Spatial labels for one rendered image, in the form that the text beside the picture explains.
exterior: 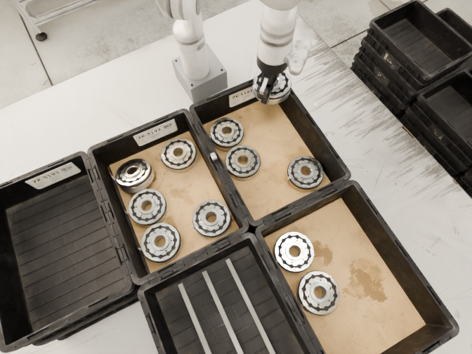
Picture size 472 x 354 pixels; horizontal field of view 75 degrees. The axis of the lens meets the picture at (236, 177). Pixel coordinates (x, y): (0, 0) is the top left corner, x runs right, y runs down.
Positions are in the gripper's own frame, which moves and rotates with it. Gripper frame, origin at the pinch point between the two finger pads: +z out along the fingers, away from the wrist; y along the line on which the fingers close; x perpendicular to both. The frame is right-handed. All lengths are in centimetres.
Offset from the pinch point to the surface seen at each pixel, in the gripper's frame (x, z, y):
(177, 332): 1, 16, 63
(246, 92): -7.6, 9.5, -4.5
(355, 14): 17, 101, -165
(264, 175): 6.4, 16.4, 16.0
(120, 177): -30.2, 12.0, 33.8
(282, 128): 6.1, 16.5, -0.9
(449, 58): 66, 51, -90
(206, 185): -8.1, 16.4, 25.6
